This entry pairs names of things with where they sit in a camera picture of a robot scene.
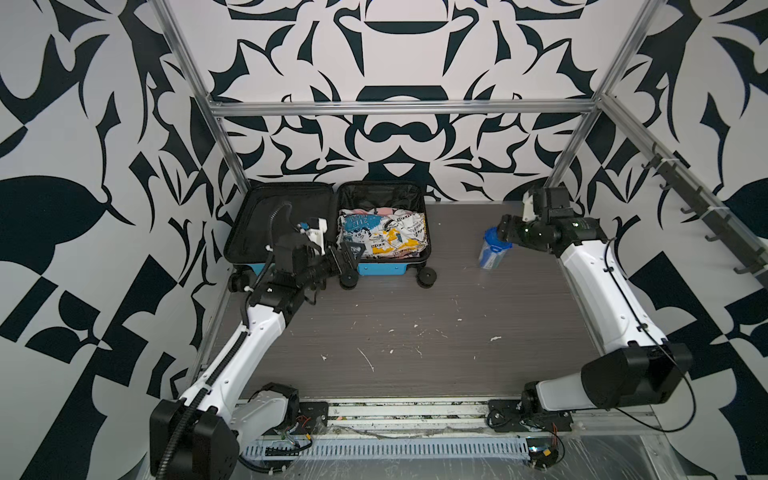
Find clear cup with blue lid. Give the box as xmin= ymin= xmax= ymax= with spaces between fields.
xmin=478 ymin=227 xmax=513 ymax=270

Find white slotted cable duct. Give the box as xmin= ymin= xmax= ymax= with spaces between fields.
xmin=243 ymin=437 xmax=529 ymax=461

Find aluminium frame rails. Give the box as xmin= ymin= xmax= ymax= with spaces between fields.
xmin=156 ymin=1 xmax=767 ymax=400

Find white blue yellow patterned shirt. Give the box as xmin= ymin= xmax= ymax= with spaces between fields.
xmin=337 ymin=207 xmax=429 ymax=260

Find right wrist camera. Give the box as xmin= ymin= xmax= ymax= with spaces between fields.
xmin=522 ymin=190 xmax=537 ymax=222

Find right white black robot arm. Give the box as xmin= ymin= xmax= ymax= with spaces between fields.
xmin=488 ymin=187 xmax=693 ymax=432

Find blue hard-shell suitcase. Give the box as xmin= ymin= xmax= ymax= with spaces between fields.
xmin=223 ymin=181 xmax=438 ymax=290

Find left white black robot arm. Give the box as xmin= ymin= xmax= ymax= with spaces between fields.
xmin=148 ymin=218 xmax=365 ymax=479

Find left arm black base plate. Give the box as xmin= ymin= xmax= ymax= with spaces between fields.
xmin=263 ymin=401 xmax=330 ymax=435

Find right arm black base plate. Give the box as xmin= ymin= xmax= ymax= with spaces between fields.
xmin=485 ymin=399 xmax=572 ymax=433

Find black wall hook rack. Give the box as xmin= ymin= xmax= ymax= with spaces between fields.
xmin=639 ymin=143 xmax=767 ymax=289

